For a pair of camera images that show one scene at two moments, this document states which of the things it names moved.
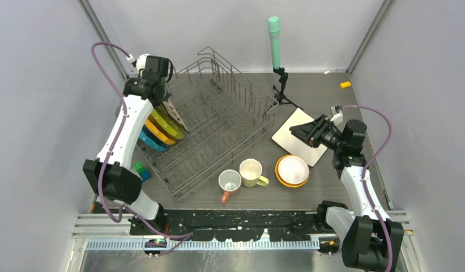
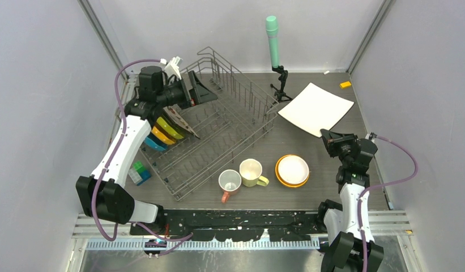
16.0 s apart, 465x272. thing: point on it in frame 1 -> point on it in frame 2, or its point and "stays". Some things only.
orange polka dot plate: [162, 136] stays
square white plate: [298, 145] -> [313, 109]
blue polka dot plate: [150, 141] stays
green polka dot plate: [167, 127] stays
